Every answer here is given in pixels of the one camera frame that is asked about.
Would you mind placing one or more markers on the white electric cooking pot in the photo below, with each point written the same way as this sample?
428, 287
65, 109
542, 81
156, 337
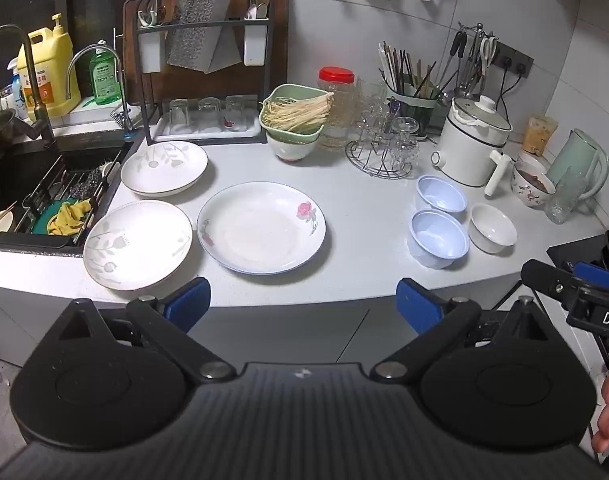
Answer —
472, 145

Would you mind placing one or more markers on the yellow detergent jug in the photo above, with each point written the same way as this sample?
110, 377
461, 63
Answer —
49, 70

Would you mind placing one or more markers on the upturned drinking glass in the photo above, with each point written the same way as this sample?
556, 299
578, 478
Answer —
237, 110
209, 110
179, 112

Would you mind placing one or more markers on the dark green utensil holder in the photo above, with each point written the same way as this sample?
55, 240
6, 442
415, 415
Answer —
414, 110

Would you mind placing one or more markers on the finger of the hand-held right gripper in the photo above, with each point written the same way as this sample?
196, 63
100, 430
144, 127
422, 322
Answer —
547, 277

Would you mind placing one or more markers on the green dish soap bottle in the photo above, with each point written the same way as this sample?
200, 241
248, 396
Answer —
104, 75

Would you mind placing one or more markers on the yellow food packet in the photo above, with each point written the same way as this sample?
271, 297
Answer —
539, 135

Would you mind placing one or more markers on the textured clear glass tumbler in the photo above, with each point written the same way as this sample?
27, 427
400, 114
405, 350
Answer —
562, 202

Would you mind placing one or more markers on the white bowl under colander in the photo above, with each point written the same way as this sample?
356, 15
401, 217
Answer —
292, 149

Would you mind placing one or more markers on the green colander basket with noodles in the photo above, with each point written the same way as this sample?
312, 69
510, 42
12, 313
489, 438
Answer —
292, 112

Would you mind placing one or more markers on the cluster of clear glass cups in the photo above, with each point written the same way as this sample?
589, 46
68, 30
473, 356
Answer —
384, 115

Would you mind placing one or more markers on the hanging kitchen utensils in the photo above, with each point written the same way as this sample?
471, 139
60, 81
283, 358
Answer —
472, 60

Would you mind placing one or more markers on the steel wool scrubber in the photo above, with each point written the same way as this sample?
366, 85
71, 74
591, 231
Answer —
87, 187

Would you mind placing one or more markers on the plain steel cleaver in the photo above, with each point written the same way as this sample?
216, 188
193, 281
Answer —
227, 52

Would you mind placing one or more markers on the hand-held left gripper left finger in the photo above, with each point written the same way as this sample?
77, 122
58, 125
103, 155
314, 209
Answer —
187, 305

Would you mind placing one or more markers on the black gas stove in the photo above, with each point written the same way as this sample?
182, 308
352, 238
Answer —
577, 255

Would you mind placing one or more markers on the patterned steel cleaver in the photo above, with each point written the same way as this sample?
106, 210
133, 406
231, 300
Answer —
194, 35

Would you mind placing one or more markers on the white plate with leaf print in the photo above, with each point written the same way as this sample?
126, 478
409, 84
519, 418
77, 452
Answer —
164, 166
137, 244

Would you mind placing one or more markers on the pale green kettle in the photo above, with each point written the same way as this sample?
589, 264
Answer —
579, 160

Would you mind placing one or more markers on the white plate with rose print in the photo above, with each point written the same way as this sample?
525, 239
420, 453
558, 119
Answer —
261, 227

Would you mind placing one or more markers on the chrome curved faucet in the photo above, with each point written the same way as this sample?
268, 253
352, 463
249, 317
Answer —
124, 105

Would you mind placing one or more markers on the dark tall faucet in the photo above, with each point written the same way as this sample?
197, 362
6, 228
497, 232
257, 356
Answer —
32, 90

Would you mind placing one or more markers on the pale blue plastic bowl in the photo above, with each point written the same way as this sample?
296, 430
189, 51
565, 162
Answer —
437, 237
440, 192

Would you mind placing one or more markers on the sink drain rack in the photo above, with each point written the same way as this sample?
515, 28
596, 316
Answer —
49, 185

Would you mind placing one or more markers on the white rack utensil cup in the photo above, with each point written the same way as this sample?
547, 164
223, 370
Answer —
151, 50
256, 42

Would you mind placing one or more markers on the small white ceramic bowl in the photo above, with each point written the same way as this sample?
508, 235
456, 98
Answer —
492, 227

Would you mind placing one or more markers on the black metal knife rack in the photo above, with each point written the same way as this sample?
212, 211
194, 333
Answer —
264, 80

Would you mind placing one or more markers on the brown wooden cutting board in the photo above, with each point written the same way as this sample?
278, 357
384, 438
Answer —
279, 50

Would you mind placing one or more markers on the floral ceramic bowl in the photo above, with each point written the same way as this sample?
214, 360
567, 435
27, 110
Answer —
532, 185

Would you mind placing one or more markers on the glass jar with red lid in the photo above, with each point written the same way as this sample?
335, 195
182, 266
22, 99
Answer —
336, 105

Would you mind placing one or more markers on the bundle of chopsticks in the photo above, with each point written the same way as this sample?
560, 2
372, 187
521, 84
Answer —
404, 67

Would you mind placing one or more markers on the grey base cabinet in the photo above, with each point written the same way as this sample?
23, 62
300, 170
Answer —
284, 332

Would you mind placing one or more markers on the dark wall power outlet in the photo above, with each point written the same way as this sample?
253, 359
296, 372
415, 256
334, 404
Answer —
512, 60

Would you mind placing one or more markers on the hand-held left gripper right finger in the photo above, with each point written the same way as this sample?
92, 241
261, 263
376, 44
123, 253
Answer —
417, 307

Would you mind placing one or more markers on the yellow dish cloth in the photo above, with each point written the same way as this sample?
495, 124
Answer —
69, 215

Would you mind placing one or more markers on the dark kitchen sink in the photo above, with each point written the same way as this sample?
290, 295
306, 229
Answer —
14, 180

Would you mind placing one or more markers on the white drip tray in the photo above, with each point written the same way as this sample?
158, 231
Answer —
207, 132

